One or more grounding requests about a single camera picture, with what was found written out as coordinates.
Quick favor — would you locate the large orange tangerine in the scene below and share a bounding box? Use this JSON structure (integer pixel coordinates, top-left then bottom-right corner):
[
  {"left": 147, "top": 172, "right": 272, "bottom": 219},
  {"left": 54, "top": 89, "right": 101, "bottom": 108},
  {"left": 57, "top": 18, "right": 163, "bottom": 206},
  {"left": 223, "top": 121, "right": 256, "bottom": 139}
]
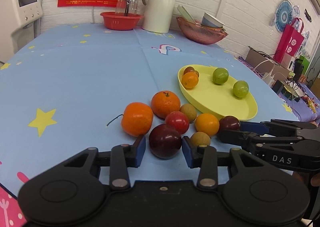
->
[{"left": 121, "top": 102, "right": 153, "bottom": 137}]

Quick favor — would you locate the black speaker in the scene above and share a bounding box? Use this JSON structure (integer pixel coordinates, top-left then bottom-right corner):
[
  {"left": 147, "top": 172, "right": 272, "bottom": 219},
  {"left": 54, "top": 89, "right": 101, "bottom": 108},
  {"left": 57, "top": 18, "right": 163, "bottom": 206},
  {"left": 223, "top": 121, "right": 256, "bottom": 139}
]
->
[{"left": 293, "top": 59, "right": 304, "bottom": 81}]

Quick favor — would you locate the green plum upper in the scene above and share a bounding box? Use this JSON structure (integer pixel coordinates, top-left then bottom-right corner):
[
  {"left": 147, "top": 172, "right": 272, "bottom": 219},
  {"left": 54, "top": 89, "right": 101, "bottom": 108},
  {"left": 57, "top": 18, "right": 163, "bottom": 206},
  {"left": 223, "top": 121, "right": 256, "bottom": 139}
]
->
[{"left": 213, "top": 68, "right": 229, "bottom": 85}]

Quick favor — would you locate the red tomato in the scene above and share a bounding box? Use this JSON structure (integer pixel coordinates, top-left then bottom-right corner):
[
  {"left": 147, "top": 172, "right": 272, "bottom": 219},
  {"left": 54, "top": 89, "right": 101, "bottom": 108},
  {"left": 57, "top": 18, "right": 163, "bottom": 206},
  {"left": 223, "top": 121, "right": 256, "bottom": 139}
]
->
[{"left": 165, "top": 111, "right": 189, "bottom": 134}]

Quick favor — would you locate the small yellow orange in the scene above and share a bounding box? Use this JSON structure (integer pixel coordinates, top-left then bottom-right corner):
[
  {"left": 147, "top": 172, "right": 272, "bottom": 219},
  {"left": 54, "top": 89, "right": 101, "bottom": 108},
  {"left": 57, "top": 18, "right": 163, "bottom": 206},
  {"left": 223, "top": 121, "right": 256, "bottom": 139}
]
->
[{"left": 195, "top": 113, "right": 220, "bottom": 137}]

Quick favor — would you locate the white thermos jug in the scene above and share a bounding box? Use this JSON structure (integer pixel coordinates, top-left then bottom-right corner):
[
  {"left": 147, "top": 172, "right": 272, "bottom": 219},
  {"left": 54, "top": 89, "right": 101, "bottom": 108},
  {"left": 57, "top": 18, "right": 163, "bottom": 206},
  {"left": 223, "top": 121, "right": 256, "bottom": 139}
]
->
[{"left": 142, "top": 0, "right": 175, "bottom": 34}]

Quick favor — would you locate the white blue bowl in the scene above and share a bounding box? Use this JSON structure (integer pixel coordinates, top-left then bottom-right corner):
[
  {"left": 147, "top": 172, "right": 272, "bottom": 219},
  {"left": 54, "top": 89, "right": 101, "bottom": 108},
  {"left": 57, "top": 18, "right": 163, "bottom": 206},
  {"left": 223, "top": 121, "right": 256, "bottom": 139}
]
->
[{"left": 201, "top": 12, "right": 224, "bottom": 28}]

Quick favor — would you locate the green tilted plate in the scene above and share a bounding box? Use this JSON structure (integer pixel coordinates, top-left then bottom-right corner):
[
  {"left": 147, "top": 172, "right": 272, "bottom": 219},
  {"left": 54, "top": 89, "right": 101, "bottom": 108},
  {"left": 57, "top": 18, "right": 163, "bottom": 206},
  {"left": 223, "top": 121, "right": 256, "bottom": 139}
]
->
[{"left": 177, "top": 5, "right": 196, "bottom": 24}]

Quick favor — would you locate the dark plum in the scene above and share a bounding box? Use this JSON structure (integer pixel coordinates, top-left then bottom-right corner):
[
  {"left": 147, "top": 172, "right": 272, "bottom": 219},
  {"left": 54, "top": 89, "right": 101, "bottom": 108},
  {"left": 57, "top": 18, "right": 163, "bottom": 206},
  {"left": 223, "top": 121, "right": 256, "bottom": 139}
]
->
[
  {"left": 219, "top": 115, "right": 241, "bottom": 131},
  {"left": 149, "top": 124, "right": 182, "bottom": 160}
]

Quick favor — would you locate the blue star tablecloth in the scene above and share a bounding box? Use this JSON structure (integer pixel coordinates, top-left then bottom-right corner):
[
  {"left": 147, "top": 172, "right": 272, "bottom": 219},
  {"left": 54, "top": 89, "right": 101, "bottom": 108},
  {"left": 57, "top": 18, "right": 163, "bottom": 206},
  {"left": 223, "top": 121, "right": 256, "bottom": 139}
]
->
[{"left": 1, "top": 24, "right": 296, "bottom": 194}]

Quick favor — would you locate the brown longan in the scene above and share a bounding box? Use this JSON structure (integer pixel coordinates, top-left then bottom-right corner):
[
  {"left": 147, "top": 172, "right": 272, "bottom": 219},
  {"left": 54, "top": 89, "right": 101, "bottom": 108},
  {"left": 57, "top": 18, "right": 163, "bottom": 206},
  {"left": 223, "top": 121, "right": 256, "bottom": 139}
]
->
[
  {"left": 180, "top": 103, "right": 197, "bottom": 123},
  {"left": 190, "top": 132, "right": 211, "bottom": 146}
]

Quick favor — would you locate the white water dispenser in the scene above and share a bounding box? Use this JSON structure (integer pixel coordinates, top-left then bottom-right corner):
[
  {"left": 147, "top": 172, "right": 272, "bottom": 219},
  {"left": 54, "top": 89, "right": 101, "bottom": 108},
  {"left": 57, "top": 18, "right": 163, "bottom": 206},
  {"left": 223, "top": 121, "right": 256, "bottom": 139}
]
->
[{"left": 0, "top": 0, "right": 43, "bottom": 63}]

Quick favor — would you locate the pink gift bag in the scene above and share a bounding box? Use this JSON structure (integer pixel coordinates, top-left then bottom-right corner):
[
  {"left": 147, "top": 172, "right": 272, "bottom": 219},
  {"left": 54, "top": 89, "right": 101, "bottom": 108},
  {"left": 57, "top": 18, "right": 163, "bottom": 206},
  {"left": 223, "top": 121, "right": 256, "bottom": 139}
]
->
[{"left": 273, "top": 17, "right": 304, "bottom": 63}]

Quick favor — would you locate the blue round fan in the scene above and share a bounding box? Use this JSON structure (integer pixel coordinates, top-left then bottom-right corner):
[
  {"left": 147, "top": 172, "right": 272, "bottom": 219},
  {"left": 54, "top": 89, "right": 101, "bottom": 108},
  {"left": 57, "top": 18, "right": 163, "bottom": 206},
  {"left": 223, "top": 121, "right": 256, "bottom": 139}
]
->
[{"left": 271, "top": 0, "right": 293, "bottom": 33}]

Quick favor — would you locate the white power adapter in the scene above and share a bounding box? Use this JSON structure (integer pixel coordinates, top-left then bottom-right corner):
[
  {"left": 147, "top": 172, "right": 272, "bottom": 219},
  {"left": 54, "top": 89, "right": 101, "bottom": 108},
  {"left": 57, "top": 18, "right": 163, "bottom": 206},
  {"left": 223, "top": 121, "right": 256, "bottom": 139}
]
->
[{"left": 262, "top": 73, "right": 274, "bottom": 87}]

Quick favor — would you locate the red plastic basket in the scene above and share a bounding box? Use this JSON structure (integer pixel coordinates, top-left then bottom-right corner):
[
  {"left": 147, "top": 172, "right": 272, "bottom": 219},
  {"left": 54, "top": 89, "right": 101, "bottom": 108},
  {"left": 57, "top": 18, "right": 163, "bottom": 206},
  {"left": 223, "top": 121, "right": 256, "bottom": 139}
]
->
[{"left": 100, "top": 11, "right": 143, "bottom": 31}]

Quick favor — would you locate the green plum lower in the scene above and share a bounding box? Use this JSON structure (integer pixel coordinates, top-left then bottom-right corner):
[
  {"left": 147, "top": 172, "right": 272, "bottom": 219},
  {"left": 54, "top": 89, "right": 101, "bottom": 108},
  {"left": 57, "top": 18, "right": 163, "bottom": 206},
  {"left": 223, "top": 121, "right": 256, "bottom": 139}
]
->
[{"left": 233, "top": 80, "right": 249, "bottom": 99}]

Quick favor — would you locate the large tangerine with stem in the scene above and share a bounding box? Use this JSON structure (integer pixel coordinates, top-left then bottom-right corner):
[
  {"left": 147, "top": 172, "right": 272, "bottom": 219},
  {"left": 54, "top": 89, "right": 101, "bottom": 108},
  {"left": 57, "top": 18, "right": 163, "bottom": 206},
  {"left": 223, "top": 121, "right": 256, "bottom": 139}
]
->
[{"left": 151, "top": 90, "right": 181, "bottom": 119}]

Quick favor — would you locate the green plum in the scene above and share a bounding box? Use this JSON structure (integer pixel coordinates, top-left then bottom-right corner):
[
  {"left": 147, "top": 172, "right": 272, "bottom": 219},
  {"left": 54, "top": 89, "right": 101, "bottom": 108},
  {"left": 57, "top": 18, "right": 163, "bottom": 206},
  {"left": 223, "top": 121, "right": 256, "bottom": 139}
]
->
[
  {"left": 233, "top": 80, "right": 249, "bottom": 99},
  {"left": 213, "top": 68, "right": 229, "bottom": 85}
]

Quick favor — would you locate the cardboard box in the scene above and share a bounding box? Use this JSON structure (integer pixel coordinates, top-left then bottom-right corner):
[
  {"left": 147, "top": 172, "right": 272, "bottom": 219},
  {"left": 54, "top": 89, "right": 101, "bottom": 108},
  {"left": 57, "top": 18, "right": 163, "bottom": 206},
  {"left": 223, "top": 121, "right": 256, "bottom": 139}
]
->
[{"left": 245, "top": 48, "right": 290, "bottom": 81}]

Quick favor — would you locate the reddish brown small fruit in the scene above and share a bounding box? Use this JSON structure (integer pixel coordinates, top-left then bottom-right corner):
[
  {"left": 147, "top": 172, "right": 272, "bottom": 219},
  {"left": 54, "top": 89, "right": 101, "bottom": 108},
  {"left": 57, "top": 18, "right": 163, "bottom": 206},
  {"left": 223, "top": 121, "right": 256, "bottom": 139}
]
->
[{"left": 183, "top": 66, "right": 199, "bottom": 76}]

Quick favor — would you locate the yellow oval plate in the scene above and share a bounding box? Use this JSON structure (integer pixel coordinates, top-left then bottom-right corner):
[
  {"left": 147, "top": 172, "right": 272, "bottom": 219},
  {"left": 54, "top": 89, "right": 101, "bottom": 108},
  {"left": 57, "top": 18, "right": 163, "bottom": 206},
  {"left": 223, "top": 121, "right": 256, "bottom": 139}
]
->
[{"left": 177, "top": 64, "right": 258, "bottom": 121}]

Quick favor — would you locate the small orange in plate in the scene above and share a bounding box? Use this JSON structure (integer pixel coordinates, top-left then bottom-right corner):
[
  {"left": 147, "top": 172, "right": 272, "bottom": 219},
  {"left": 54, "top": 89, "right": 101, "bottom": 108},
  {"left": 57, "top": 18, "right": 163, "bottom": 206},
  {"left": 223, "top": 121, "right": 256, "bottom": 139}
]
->
[{"left": 181, "top": 72, "right": 199, "bottom": 89}]

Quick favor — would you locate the pink glass bowl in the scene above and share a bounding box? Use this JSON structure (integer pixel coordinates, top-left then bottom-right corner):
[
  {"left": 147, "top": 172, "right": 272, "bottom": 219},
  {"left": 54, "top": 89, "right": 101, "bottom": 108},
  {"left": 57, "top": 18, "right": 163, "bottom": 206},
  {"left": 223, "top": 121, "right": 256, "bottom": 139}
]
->
[{"left": 176, "top": 17, "right": 228, "bottom": 45}]

